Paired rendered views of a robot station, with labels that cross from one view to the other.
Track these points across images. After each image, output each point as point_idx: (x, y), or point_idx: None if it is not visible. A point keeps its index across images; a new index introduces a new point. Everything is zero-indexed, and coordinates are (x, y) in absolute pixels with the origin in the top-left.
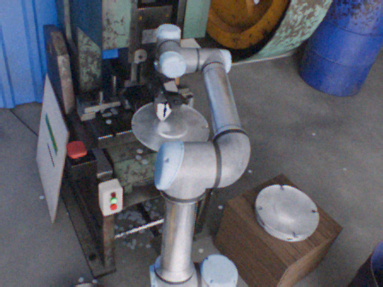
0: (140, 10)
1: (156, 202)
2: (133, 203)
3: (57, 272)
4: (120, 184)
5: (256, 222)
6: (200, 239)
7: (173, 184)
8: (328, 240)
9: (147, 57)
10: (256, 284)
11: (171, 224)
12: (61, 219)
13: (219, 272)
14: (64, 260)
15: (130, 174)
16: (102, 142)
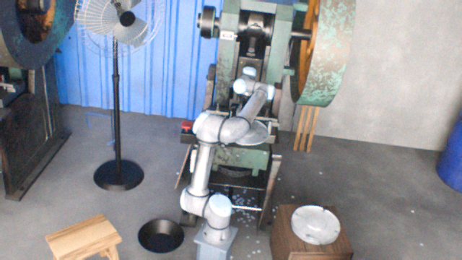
0: (242, 58)
1: (247, 204)
2: (219, 183)
3: (161, 213)
4: None
5: (289, 222)
6: (262, 236)
7: (198, 130)
8: (337, 255)
9: None
10: None
11: (196, 156)
12: (181, 189)
13: (219, 202)
14: (169, 209)
15: (216, 156)
16: None
